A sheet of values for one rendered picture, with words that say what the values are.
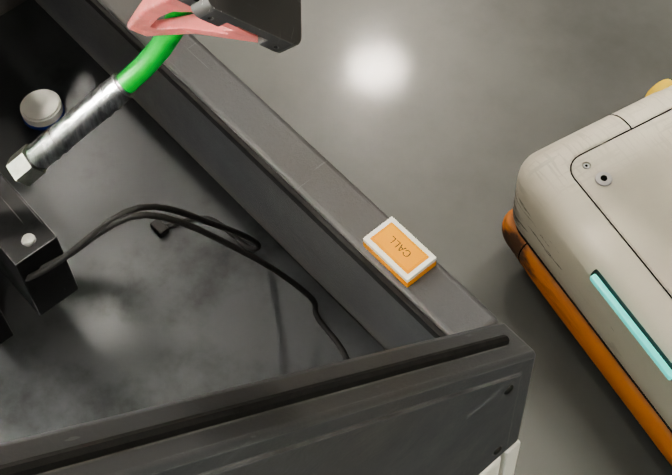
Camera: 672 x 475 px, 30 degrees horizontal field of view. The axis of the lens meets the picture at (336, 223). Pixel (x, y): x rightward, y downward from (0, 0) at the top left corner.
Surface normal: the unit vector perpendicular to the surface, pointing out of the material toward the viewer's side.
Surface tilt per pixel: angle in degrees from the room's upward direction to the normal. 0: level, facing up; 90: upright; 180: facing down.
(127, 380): 0
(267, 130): 0
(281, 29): 50
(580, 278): 90
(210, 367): 0
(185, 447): 43
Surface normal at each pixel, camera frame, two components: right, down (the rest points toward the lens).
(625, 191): -0.04, -0.54
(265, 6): 0.72, -0.24
